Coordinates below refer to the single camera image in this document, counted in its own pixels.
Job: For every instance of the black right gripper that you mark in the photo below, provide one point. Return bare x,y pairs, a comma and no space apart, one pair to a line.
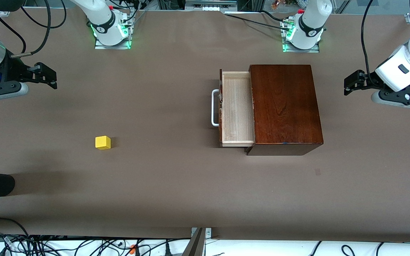
12,69

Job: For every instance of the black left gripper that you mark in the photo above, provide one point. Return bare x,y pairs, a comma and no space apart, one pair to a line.
369,80

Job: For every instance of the yellow cube block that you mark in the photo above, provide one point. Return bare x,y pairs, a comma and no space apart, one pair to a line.
103,142

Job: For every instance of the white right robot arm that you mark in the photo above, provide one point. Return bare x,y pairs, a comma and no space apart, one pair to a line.
101,19

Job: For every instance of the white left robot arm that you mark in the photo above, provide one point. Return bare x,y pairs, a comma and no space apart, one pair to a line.
311,25

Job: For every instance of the dark brown wooden cabinet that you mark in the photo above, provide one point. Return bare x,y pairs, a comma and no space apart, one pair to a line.
285,106

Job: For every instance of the grey power strip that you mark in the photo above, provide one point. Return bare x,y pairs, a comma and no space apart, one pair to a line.
210,6

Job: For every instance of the white ledge board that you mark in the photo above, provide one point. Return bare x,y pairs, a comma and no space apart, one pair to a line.
262,249

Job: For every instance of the orange connector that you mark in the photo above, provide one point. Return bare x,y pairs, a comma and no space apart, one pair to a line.
132,248

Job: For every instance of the grey metal pole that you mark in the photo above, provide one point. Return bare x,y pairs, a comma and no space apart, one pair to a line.
195,247

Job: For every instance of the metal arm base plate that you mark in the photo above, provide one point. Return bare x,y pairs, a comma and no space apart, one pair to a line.
315,50
100,46

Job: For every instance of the small metal bracket plate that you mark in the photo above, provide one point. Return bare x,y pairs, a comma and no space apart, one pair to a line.
208,233

